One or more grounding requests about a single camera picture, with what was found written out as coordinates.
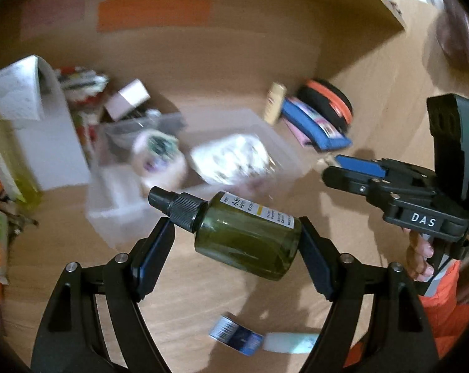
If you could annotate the person's right hand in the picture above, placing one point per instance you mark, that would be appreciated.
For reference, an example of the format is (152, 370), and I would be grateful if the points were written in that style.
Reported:
(418, 256)

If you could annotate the white paper sheet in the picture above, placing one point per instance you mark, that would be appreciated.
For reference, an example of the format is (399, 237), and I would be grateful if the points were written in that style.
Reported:
(36, 124)

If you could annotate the yellow green tall bottle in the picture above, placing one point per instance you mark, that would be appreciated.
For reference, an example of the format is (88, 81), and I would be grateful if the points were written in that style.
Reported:
(9, 163)

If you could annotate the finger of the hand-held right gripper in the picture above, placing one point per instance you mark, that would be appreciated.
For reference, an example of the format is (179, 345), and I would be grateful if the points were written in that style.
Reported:
(361, 165)
(351, 182)

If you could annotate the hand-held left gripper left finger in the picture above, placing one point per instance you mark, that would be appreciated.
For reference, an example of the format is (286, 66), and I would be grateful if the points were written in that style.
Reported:
(156, 252)

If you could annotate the wooden desktop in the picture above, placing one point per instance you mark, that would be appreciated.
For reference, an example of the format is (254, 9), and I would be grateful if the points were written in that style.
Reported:
(219, 295)

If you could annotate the orange sticky note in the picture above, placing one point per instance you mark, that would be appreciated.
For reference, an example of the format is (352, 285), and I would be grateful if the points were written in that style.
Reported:
(153, 11)

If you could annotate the cream small tube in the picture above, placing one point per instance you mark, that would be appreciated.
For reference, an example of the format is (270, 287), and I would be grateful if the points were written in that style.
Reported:
(275, 103)

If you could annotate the cream candle jar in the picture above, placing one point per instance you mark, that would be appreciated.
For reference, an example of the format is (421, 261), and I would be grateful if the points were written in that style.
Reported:
(160, 159)

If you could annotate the stack of booklets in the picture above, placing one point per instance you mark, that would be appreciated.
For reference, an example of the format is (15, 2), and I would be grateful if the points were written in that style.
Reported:
(83, 81)

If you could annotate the blue pencil case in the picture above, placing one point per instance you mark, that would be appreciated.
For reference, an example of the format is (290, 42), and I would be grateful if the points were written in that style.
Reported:
(316, 126)

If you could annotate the white soft pouch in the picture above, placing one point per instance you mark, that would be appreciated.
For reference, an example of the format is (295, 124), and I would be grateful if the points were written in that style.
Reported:
(230, 159)

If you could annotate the orange trousers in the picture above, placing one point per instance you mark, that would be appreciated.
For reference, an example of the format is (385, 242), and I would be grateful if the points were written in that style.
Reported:
(444, 311)

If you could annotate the dark green spray bottle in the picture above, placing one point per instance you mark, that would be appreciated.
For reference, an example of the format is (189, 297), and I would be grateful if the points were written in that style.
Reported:
(246, 235)

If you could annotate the clear plastic storage bin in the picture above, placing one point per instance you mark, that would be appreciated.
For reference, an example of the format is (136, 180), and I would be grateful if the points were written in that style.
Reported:
(121, 209)

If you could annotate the pink white small box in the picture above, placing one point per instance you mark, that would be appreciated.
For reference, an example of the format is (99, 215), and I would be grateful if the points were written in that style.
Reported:
(127, 99)

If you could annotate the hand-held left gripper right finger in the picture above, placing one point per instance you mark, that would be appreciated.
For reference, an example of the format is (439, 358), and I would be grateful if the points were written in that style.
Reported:
(316, 260)

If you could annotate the black orange round case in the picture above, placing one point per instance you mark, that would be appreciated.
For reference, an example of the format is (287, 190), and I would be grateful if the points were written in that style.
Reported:
(329, 101)

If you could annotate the pink sticky note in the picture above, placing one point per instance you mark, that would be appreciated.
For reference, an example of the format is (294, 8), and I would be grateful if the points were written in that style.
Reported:
(51, 11)

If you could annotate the pink flat pouch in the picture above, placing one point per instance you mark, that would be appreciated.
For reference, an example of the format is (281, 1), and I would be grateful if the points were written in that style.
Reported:
(296, 132)

